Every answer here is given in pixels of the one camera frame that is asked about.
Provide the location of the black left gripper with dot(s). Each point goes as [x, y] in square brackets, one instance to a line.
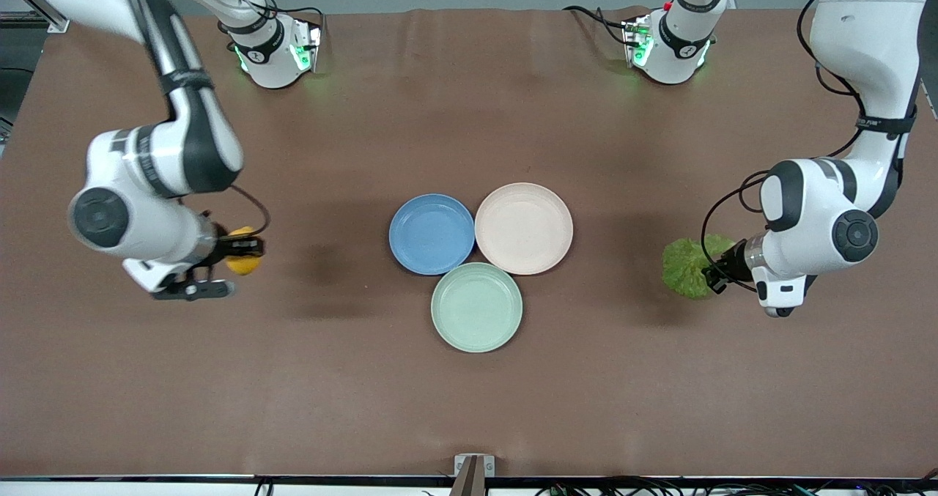
[730, 265]

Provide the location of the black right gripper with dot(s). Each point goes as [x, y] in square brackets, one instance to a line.
[226, 248]

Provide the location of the yellow lemon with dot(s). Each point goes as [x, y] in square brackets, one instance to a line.
[245, 267]

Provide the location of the green lettuce leaf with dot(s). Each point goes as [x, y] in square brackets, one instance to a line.
[681, 269]

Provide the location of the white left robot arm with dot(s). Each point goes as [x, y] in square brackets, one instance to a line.
[806, 203]

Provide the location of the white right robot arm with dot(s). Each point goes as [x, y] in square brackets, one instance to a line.
[183, 144]

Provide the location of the brown table cover mat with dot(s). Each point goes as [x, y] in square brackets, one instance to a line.
[220, 379]

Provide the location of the blue plate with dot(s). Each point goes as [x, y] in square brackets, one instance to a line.
[432, 234]

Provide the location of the beige plate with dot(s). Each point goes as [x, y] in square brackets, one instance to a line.
[524, 228]

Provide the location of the mint green plate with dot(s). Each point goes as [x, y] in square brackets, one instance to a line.
[476, 309]

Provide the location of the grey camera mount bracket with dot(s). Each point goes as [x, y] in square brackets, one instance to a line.
[473, 474]

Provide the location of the aluminium frame profile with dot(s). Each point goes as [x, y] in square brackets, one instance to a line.
[40, 9]

